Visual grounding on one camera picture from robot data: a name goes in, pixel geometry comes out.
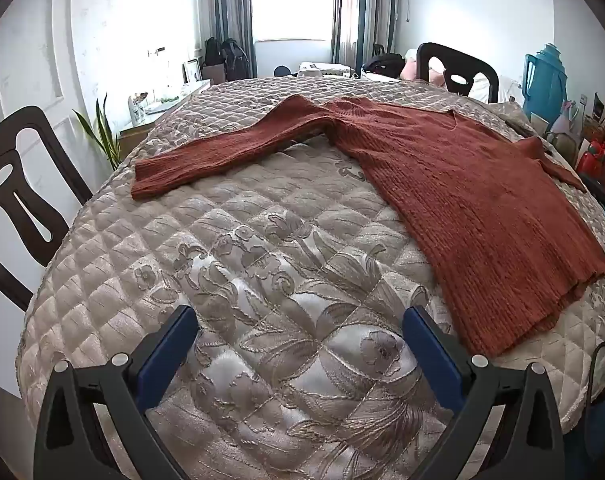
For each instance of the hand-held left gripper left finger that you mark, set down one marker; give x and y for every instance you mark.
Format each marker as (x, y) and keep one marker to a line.
(167, 350)

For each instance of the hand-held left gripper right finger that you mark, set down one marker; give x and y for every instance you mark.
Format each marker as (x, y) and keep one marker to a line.
(432, 355)

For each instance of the rust knitted sweater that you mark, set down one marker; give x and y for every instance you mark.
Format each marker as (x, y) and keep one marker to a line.
(457, 200)

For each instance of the quilted beige table cover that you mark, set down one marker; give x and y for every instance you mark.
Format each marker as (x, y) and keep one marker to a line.
(262, 270)

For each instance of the dark wooden chair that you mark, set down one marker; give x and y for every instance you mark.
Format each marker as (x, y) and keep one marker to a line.
(462, 60)
(52, 170)

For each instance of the wooden sideboard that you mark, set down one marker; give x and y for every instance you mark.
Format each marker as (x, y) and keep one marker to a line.
(132, 137)

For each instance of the green potted plant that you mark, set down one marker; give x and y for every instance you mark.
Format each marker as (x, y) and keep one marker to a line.
(105, 132)

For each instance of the white bottle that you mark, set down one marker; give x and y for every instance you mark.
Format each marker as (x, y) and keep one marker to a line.
(134, 107)

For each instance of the red bottle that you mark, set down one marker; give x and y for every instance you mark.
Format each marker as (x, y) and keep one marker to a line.
(590, 160)

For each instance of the brown cardboard box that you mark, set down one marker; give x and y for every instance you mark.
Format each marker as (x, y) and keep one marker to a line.
(213, 74)

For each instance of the pink pillow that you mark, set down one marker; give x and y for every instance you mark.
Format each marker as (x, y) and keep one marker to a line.
(410, 70)

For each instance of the blue thermos jug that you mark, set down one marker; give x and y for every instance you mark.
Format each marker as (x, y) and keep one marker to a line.
(550, 85)

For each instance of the black bag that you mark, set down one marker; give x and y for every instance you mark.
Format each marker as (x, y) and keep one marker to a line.
(382, 62)

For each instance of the black backpack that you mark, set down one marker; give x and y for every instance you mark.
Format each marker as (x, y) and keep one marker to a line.
(236, 60)
(212, 50)

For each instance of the thin desk lamp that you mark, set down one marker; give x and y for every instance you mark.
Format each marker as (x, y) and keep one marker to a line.
(156, 51)

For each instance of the striped curtain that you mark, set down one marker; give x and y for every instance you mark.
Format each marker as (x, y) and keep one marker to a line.
(235, 10)
(362, 15)

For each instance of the bright window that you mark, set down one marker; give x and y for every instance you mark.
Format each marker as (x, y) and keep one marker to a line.
(290, 0)

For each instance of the picture frame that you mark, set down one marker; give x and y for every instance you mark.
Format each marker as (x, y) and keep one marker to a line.
(192, 71)

